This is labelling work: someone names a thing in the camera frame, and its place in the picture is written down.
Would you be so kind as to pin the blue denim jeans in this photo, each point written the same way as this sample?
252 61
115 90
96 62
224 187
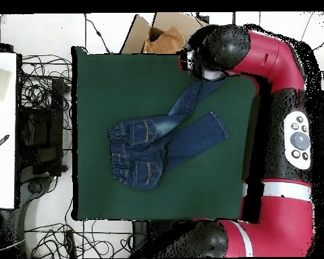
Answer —
194 137

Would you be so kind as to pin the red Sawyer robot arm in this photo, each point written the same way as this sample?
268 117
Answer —
286 229

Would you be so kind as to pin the brown cardboard box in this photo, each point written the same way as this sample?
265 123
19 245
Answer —
135 37

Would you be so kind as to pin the dark green table cloth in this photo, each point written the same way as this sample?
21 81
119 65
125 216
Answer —
110 81

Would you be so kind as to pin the black threaded rod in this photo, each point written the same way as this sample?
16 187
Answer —
0 143

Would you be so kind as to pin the white table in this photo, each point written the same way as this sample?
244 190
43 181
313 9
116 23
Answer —
2 175

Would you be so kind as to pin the black power strip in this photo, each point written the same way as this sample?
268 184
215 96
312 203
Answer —
70 242

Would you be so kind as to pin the black rectangular frame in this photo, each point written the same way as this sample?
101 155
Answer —
233 17

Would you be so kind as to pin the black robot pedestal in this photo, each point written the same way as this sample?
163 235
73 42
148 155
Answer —
139 234

